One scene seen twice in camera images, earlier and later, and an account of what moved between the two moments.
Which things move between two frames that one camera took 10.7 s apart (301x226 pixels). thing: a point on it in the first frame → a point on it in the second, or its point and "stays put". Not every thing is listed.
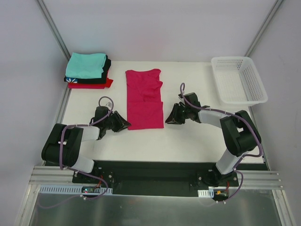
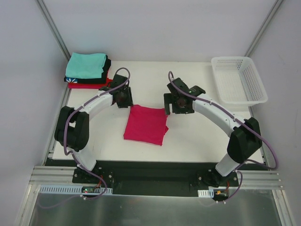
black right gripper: x=179 y=113 → x=168 y=103
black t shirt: x=99 y=80 stays put
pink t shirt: x=145 y=108 → x=146 y=125
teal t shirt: x=82 y=65 stays put
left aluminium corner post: x=45 y=12 stays put
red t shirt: x=102 y=85 stays put
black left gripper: x=115 y=121 → x=128 y=99
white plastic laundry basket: x=237 y=82 stays put
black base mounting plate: x=164 y=178 stays put
